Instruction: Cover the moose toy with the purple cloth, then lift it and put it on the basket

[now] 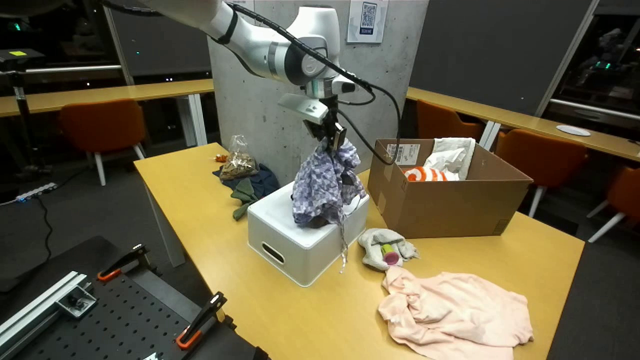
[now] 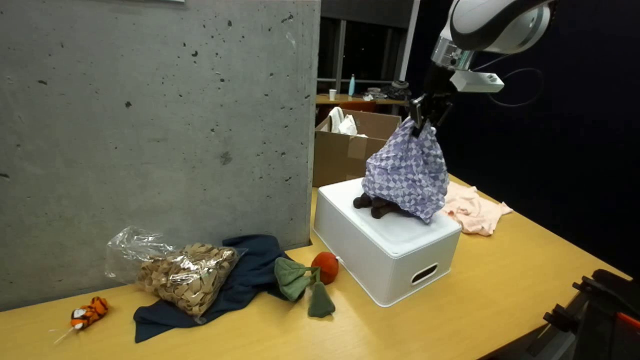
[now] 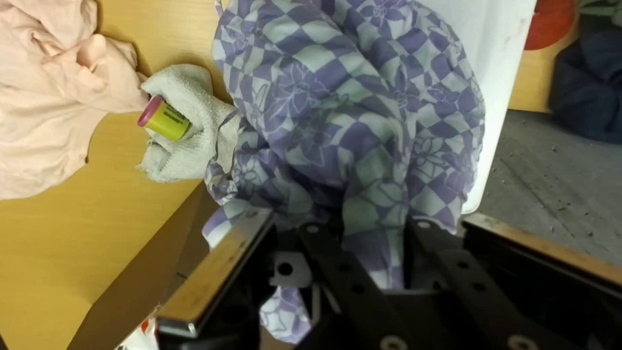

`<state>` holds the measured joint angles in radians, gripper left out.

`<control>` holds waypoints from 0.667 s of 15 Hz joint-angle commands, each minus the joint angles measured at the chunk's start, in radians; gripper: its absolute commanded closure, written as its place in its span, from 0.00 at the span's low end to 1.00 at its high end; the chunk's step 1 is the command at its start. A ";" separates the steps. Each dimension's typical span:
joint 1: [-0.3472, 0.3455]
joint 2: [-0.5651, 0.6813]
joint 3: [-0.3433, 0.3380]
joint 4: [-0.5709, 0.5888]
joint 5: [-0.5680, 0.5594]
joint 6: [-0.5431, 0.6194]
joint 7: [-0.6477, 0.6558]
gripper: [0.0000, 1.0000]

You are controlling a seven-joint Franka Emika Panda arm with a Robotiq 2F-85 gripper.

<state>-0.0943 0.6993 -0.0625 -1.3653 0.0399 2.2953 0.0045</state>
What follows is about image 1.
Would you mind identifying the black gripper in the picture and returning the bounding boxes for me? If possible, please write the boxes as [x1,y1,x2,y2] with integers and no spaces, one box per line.
[312,94,348,157]

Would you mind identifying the purple checkered cloth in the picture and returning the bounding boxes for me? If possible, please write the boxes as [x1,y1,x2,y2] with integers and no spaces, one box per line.
[291,139,369,269]

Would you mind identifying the dark blue cloth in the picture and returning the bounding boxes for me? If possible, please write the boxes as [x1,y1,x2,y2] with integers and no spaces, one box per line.
[213,162,283,202]

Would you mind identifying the white plastic basket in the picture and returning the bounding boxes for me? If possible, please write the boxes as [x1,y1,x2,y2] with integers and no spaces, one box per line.
[247,180,371,288]

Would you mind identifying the pink cloth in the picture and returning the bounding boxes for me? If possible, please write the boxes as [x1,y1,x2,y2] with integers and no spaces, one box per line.
[376,266,537,360]

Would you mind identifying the clear bag of corks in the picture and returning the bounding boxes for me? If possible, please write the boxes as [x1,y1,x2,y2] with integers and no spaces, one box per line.
[218,135,261,182]

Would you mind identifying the orange white striped item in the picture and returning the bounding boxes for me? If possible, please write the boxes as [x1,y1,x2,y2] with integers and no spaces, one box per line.
[403,167,463,184]

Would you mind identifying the white terry towel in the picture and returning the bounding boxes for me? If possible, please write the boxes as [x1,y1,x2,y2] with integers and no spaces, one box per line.
[357,226,418,273]

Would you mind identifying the white plastic bag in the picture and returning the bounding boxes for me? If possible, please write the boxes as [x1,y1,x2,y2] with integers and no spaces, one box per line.
[422,137,479,184]

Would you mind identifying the white QR code sheet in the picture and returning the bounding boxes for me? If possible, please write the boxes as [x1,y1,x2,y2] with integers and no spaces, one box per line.
[347,0,390,47]

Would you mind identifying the yellow dough can pink lid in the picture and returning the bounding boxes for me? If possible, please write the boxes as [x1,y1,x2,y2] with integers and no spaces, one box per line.
[381,243,403,269]

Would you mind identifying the brown cardboard box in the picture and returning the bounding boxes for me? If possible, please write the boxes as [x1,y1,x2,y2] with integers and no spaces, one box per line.
[367,137,537,241]

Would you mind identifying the wooden desk with plate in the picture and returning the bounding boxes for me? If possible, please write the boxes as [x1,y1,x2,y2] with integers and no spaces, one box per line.
[405,86,640,167]

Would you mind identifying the long wooden desk white legs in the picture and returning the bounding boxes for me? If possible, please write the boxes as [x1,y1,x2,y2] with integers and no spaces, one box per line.
[0,79,217,149]

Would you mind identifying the white plate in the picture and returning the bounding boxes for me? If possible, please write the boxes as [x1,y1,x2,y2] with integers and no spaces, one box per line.
[555,122,594,140]

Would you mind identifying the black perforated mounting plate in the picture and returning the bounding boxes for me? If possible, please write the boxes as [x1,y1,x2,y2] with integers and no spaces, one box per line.
[13,273,269,360]

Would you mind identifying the dark machine green light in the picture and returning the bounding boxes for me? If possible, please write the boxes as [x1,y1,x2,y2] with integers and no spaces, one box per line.
[577,19,640,96]

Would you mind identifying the white power strip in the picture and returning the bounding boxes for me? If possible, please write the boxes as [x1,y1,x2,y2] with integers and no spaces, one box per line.
[0,180,61,207]

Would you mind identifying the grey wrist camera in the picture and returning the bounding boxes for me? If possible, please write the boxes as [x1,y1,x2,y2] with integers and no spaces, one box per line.
[279,93,334,127]

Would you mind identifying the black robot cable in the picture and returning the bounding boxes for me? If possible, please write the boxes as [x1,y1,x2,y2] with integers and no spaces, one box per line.
[227,3,406,168]

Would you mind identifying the black clamp orange handle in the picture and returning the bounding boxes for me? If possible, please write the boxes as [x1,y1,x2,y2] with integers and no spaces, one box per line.
[174,290,228,353]
[94,243,152,285]

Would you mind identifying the black floor cable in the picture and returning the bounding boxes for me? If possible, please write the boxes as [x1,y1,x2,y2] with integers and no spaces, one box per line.
[32,193,57,263]

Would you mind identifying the aluminium profile rail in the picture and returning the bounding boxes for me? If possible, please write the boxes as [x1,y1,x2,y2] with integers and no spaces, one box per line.
[0,269,98,346]

